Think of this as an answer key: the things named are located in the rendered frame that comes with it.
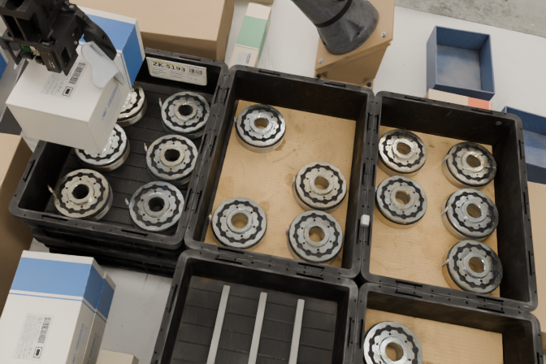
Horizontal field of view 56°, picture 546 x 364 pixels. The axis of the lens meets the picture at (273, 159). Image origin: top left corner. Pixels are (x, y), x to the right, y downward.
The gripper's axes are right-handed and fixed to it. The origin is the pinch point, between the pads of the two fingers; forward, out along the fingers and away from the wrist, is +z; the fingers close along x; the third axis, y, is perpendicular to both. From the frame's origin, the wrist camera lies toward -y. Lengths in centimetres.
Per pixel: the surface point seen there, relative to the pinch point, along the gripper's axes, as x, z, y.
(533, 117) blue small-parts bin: 90, 36, -39
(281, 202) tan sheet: 34.4, 28.4, 1.3
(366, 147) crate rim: 48, 18, -9
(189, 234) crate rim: 20.6, 18.2, 15.3
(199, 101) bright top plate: 12.9, 25.5, -15.8
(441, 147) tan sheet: 65, 29, -20
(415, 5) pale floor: 76, 112, -155
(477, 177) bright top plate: 72, 26, -13
